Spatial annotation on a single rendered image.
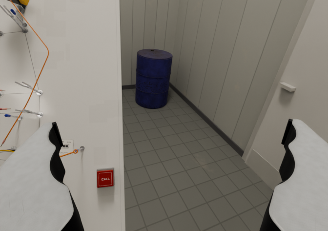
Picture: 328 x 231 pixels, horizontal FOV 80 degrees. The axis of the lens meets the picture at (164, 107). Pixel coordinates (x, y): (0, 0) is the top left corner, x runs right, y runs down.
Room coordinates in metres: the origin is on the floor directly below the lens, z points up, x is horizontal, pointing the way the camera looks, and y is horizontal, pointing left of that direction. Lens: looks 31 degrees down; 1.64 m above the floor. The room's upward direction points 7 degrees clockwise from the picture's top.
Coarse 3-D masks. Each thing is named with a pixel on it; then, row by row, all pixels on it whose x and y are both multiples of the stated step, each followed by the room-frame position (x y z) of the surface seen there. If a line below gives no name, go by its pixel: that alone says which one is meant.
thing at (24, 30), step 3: (0, 6) 0.57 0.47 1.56; (3, 6) 0.56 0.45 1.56; (3, 9) 0.58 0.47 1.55; (6, 9) 0.57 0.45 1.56; (6, 12) 0.59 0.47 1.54; (9, 12) 0.58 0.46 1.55; (9, 15) 0.60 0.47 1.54; (12, 15) 0.59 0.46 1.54; (12, 18) 0.60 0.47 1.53; (15, 21) 0.62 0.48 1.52; (18, 24) 0.63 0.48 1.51; (21, 27) 0.64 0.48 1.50; (21, 30) 0.66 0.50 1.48; (24, 30) 0.66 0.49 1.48; (27, 30) 0.67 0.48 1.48
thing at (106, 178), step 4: (100, 172) 0.42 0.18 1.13; (104, 172) 0.43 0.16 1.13; (108, 172) 0.43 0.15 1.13; (112, 172) 0.43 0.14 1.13; (100, 176) 0.42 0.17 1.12; (104, 176) 0.42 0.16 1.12; (108, 176) 0.42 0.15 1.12; (112, 176) 0.42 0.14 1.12; (100, 180) 0.41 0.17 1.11; (104, 180) 0.41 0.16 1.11; (108, 180) 0.41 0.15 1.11; (112, 180) 0.42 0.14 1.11; (100, 184) 0.40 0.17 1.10; (104, 184) 0.40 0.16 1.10; (108, 184) 0.41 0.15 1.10; (112, 184) 0.41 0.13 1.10
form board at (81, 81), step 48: (0, 0) 0.70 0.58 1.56; (48, 0) 0.75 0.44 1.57; (96, 0) 0.80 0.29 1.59; (0, 48) 0.61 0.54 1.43; (48, 48) 0.65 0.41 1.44; (96, 48) 0.70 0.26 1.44; (0, 96) 0.52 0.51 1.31; (48, 96) 0.55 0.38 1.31; (96, 96) 0.59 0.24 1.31; (0, 144) 0.43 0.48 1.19; (96, 144) 0.50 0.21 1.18; (96, 192) 0.40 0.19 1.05
